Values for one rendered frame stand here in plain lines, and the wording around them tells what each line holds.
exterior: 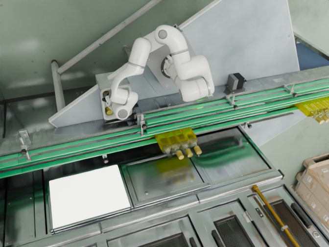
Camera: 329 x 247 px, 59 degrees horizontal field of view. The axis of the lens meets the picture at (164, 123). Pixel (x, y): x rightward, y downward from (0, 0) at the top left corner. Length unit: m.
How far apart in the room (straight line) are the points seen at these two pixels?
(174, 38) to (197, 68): 0.17
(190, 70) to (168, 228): 0.83
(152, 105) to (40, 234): 0.93
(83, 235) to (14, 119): 1.12
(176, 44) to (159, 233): 0.95
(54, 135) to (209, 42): 1.08
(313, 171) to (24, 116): 4.43
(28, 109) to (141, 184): 1.13
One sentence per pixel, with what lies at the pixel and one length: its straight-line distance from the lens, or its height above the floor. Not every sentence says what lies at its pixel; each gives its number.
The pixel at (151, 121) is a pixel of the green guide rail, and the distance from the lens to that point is 1.71.
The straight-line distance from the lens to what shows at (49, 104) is 2.43.
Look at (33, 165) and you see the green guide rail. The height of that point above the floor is 0.93.
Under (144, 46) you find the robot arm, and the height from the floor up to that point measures 0.99.
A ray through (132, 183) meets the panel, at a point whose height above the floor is 1.16.
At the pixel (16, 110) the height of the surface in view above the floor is 0.22.
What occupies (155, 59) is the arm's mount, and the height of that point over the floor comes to 0.86.
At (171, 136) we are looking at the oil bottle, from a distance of 1.78.
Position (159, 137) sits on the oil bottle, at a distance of 1.77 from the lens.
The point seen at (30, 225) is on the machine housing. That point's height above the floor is 1.22.
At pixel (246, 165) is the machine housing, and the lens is 1.97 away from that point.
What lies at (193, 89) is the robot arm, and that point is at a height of 1.17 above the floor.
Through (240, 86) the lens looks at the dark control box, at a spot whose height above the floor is 0.84.
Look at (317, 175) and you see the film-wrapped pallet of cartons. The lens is 5.37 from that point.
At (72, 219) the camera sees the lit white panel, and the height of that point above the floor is 1.28.
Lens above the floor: 2.18
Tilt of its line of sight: 44 degrees down
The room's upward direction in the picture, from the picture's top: 151 degrees clockwise
